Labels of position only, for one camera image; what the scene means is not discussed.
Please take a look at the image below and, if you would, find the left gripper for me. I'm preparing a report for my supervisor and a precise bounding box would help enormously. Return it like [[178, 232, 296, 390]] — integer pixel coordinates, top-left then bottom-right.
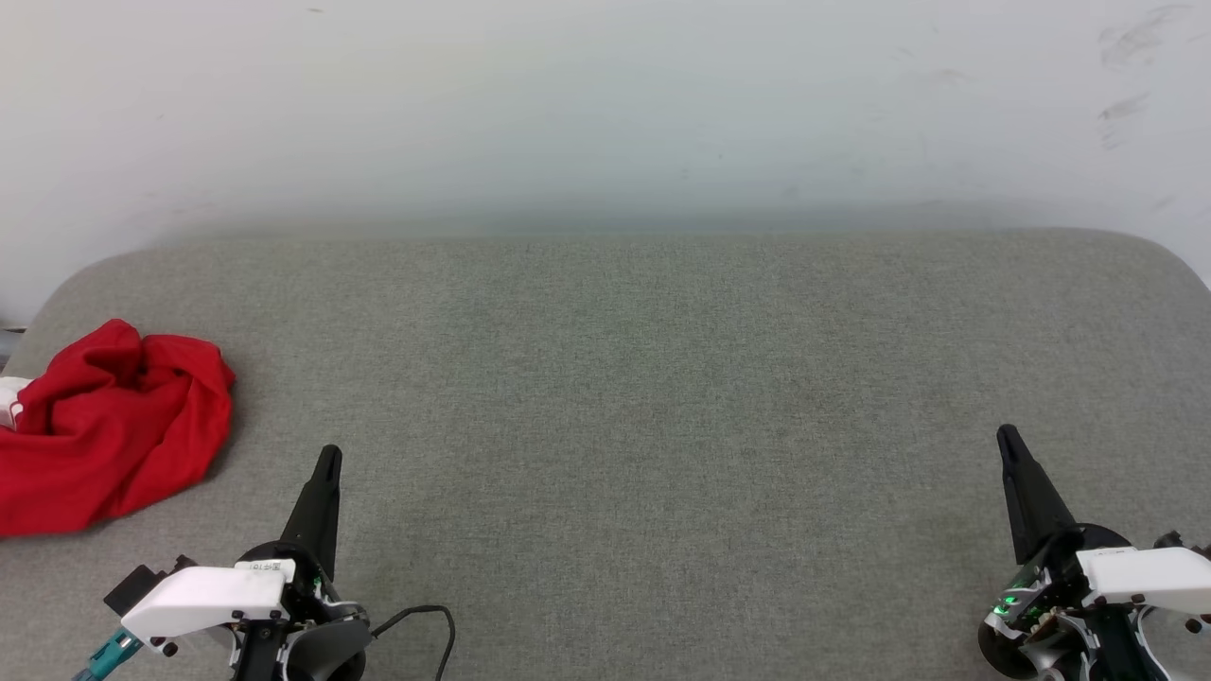
[[232, 445, 372, 681]]

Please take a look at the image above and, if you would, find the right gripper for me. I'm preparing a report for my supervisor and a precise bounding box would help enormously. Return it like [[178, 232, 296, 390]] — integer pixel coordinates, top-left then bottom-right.
[[979, 424, 1133, 681]]

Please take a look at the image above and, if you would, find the thin black cable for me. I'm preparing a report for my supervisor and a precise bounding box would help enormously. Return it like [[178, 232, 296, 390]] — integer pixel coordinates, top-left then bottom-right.
[[369, 605, 457, 681]]

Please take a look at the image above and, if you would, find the teal plug left camera cable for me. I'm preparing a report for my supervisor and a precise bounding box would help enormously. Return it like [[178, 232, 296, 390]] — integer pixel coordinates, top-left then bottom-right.
[[74, 629, 145, 681]]

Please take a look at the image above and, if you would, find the red white basketball jersey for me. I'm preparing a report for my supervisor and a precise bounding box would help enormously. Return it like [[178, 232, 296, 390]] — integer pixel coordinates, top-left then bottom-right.
[[0, 319, 237, 537]]

